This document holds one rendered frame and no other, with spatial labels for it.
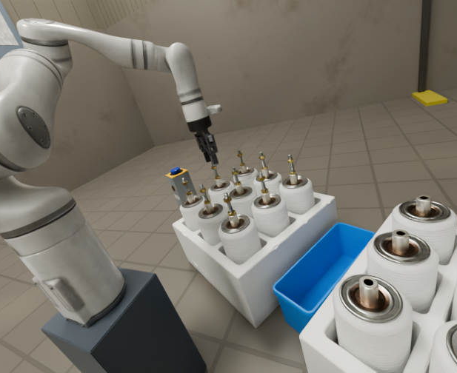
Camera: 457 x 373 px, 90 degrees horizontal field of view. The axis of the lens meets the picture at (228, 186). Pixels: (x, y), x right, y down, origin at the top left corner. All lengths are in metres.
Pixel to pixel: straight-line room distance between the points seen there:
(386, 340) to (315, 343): 0.10
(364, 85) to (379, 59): 0.22
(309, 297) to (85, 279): 0.54
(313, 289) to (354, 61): 2.28
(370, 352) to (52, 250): 0.44
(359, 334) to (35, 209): 0.45
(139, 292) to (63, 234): 0.16
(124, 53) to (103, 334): 0.61
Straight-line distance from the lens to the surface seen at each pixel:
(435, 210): 0.58
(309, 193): 0.70
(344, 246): 0.80
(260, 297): 0.64
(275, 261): 0.62
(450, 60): 2.82
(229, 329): 0.71
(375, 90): 2.74
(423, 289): 0.49
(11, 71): 0.50
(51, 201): 0.38
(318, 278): 0.75
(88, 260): 0.41
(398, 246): 0.47
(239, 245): 0.57
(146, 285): 0.46
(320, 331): 0.46
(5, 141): 0.36
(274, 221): 0.62
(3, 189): 0.42
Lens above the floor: 0.57
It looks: 23 degrees down
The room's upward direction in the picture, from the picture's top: 17 degrees counter-clockwise
